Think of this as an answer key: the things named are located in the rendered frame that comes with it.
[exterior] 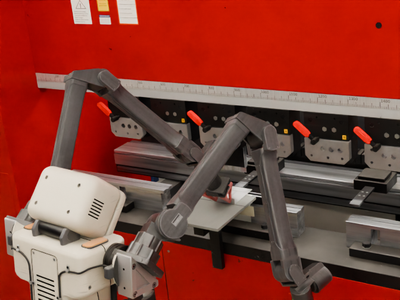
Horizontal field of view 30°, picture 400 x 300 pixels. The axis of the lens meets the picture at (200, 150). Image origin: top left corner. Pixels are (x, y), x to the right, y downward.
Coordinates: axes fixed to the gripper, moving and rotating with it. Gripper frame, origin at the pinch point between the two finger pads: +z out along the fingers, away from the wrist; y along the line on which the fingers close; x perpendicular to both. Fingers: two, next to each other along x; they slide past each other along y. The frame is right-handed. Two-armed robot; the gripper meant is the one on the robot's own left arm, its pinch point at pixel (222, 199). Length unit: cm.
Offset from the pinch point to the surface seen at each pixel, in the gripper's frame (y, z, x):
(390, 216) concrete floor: 11, 188, -123
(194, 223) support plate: 1.6, -6.7, 15.0
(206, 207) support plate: 4.3, -0.8, 4.6
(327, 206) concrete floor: 53, 188, -123
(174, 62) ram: 18, -37, -29
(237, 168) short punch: -0.5, -1.0, -13.1
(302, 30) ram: -31, -46, -35
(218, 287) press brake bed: 3.8, 26.7, 20.1
